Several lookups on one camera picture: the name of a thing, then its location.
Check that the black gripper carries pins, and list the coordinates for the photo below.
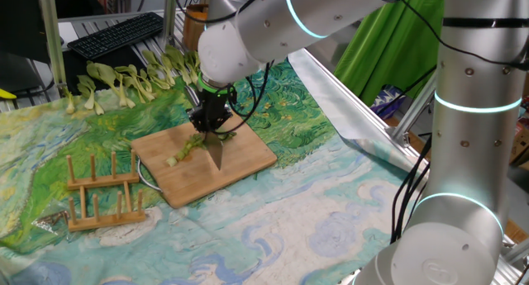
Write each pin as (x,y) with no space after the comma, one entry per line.
(213,109)

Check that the green pakchoi with long stem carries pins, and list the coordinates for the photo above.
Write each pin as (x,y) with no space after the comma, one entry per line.
(227,135)

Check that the steel cleaver knife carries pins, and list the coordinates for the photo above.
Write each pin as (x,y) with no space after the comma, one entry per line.
(215,148)

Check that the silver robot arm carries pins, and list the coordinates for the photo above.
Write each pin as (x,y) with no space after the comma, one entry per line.
(454,235)

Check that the cut pakchoi stem piece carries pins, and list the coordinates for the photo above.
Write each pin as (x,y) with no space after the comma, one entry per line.
(199,139)
(171,161)
(180,155)
(192,144)
(187,149)

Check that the spare green pakchoi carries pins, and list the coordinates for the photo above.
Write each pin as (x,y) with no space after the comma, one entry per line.
(90,99)
(136,84)
(177,58)
(101,73)
(192,62)
(99,109)
(70,106)
(155,80)
(163,68)

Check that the wooden cutting board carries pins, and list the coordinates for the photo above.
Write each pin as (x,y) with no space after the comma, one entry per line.
(248,161)

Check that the cardboard box with orange tape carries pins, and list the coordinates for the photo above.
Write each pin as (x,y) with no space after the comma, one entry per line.
(194,27)

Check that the wooden peg dish rack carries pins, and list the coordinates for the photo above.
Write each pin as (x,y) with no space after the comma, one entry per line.
(103,180)

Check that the painted landscape tablecloth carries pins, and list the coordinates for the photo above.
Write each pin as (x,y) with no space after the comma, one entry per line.
(289,219)

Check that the black computer keyboard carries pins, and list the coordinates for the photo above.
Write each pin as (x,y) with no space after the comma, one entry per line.
(115,35)

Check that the black desk mat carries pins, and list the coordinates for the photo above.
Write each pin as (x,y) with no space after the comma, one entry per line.
(72,64)

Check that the blue white patterned bag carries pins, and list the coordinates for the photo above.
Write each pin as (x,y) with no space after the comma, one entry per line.
(386,101)

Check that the clear plastic bag of screws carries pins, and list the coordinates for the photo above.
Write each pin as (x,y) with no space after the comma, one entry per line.
(51,219)

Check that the green curtain cloth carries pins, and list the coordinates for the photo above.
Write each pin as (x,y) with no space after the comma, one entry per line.
(392,62)

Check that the small yellow object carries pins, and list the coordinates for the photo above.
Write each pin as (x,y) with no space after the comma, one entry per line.
(6,95)

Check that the black monitor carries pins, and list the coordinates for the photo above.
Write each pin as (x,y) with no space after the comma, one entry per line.
(20,25)

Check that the plain cardboard box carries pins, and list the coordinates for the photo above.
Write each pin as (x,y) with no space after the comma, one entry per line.
(520,146)

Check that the aluminium frame post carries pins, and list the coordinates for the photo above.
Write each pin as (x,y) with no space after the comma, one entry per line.
(51,37)
(170,16)

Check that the slanted aluminium frame beam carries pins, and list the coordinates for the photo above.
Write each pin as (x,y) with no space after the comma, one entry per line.
(413,109)

